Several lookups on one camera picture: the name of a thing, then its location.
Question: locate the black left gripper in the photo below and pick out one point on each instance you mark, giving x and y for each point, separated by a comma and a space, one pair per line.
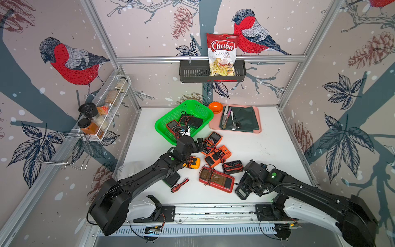
196, 148

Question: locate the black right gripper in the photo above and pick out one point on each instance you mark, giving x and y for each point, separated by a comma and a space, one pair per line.
245, 178

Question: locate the yellow multimeter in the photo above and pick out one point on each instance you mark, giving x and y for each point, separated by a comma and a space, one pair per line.
192, 163

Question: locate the black multimeter face down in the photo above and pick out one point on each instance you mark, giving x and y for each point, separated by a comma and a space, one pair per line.
190, 121

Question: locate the red black multimeter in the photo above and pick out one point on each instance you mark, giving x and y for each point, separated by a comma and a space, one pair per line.
175, 128

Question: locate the green plastic basket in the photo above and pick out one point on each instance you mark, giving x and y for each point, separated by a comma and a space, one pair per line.
184, 113

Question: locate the small black multimeter front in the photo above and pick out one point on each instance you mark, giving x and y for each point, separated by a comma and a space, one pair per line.
242, 191

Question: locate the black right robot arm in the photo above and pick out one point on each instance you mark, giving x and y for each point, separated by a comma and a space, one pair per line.
350, 217

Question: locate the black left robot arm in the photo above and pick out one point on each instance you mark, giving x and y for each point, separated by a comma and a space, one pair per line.
111, 205

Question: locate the orange multimeter face up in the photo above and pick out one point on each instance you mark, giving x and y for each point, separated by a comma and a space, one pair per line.
211, 142

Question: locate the orange multimeter face down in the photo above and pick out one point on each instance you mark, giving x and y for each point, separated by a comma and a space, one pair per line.
218, 156

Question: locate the small black multimeter with leads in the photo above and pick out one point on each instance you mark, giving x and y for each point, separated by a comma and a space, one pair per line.
233, 167

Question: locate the large red multimeter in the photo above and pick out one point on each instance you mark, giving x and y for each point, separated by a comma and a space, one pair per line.
213, 178

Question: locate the black green multimeter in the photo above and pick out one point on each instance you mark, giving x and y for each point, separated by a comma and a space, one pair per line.
172, 180

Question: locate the pink plastic tray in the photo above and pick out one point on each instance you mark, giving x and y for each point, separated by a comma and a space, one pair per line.
237, 119

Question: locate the orange plastic bowl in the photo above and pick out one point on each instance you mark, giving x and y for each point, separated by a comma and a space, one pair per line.
216, 107

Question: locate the red black test leads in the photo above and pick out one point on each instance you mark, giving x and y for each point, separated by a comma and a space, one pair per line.
177, 186

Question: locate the dark green cloth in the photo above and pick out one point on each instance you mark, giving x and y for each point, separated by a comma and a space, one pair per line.
243, 119

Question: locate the red cassava chips bag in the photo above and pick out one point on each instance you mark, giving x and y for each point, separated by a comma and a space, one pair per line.
222, 52

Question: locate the orange spice jar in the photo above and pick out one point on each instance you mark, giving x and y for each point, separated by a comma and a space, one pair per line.
87, 126

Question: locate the black lid jar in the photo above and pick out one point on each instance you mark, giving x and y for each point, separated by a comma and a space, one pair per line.
89, 110

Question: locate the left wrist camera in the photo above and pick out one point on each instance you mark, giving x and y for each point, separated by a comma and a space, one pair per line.
185, 132

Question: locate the multicolour handled knife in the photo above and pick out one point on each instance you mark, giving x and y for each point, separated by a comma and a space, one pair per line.
228, 114

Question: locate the white handled knife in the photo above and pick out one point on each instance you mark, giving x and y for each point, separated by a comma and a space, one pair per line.
224, 112

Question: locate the white handled spoon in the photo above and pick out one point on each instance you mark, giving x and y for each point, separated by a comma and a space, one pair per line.
234, 125

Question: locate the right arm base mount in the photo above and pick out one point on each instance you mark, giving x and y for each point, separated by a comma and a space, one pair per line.
273, 211

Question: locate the aluminium front rail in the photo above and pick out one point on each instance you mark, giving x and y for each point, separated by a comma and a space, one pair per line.
236, 213

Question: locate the black wall basket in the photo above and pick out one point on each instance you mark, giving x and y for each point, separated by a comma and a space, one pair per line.
197, 71

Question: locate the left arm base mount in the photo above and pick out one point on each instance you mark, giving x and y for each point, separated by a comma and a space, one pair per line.
149, 209

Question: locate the white wire wall shelf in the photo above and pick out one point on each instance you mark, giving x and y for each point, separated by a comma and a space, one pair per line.
83, 145

